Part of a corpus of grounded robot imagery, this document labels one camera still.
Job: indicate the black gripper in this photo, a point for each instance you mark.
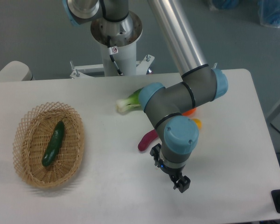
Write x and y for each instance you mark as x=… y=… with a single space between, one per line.
x=174 y=170

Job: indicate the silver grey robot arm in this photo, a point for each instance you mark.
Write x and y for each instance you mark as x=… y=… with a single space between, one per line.
x=163 y=106

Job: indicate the green cucumber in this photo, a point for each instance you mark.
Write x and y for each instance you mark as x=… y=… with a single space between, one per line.
x=54 y=144

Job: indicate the woven wicker basket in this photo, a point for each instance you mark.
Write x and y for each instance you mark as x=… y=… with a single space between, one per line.
x=32 y=137

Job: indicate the purple eggplant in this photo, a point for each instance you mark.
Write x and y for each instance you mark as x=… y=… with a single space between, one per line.
x=146 y=140

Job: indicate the yellow pepper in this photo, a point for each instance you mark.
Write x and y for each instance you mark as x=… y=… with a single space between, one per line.
x=198 y=123

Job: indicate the orange pepper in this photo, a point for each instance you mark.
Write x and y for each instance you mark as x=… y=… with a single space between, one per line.
x=189 y=112

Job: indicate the green white bok choy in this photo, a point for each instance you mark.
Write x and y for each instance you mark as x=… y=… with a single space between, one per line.
x=129 y=103

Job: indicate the blue plastic bag middle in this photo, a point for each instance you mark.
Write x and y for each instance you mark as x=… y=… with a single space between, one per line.
x=224 y=4

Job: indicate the blue plastic bag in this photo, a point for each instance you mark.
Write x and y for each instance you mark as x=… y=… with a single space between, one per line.
x=224 y=4
x=269 y=13

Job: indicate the white chair left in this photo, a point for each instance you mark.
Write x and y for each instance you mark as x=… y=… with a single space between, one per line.
x=16 y=71

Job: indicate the blue plastic bag right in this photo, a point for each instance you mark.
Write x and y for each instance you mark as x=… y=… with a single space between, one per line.
x=269 y=13

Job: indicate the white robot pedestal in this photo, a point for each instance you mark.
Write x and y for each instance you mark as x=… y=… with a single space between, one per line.
x=118 y=48

